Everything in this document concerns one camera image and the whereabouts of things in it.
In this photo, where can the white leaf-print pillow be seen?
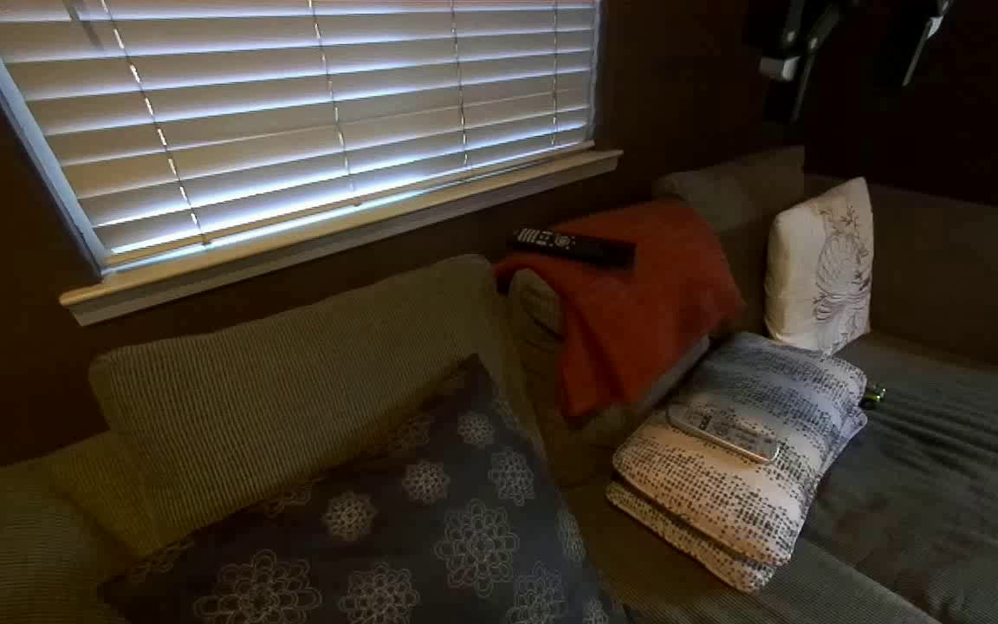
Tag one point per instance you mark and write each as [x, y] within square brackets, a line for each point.
[811, 263]

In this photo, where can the grey-green sofa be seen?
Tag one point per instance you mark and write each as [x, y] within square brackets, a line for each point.
[961, 486]

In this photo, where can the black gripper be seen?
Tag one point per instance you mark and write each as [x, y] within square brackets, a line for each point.
[799, 45]

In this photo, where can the light grey remote controller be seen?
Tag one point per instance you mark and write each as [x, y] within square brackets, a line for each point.
[725, 434]

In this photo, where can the beige sofa back cushion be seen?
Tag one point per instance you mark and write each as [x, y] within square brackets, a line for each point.
[292, 382]

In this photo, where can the white window blinds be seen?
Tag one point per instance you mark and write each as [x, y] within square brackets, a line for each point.
[292, 104]

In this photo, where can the black remote controller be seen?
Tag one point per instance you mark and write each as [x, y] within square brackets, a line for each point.
[573, 242]

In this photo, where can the small dark object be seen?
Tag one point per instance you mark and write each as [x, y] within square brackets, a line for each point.
[873, 396]

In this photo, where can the white window sill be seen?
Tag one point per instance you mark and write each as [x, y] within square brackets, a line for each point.
[292, 242]

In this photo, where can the dark grey floral pillow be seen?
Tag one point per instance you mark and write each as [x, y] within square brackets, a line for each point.
[431, 530]

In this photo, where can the orange blanket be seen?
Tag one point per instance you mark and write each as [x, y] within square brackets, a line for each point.
[638, 300]

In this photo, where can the white black-dotted pillow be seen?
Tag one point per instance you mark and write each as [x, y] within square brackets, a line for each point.
[789, 386]
[684, 540]

